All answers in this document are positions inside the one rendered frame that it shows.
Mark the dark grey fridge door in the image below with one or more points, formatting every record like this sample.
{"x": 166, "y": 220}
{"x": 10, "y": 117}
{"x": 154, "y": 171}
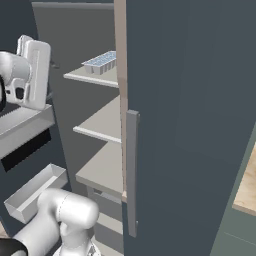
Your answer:
{"x": 193, "y": 116}

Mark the dark grey freezer door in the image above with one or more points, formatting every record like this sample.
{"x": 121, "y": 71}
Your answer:
{"x": 61, "y": 140}

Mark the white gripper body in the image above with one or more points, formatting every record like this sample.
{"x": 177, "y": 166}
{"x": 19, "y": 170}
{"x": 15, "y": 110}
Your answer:
{"x": 39, "y": 75}

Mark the grey freezer drawer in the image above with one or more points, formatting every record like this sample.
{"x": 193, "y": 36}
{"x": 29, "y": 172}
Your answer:
{"x": 110, "y": 223}

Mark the wooden top dining counter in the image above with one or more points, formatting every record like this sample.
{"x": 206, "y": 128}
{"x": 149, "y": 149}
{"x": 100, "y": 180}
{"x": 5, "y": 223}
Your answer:
{"x": 248, "y": 186}

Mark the pale blue ice cube tray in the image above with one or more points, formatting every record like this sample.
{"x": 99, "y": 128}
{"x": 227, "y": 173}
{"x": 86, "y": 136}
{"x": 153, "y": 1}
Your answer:
{"x": 100, "y": 62}

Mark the grey door bin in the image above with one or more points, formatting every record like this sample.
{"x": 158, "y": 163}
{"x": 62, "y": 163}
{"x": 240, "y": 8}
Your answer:
{"x": 31, "y": 193}
{"x": 23, "y": 125}

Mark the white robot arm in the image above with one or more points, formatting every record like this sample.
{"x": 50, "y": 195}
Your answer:
{"x": 70, "y": 210}

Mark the grey freezer shelf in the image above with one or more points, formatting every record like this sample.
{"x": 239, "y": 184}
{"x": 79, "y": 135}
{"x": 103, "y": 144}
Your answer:
{"x": 100, "y": 78}
{"x": 105, "y": 170}
{"x": 106, "y": 125}

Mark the grey freezer body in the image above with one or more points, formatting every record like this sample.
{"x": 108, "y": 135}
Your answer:
{"x": 78, "y": 36}

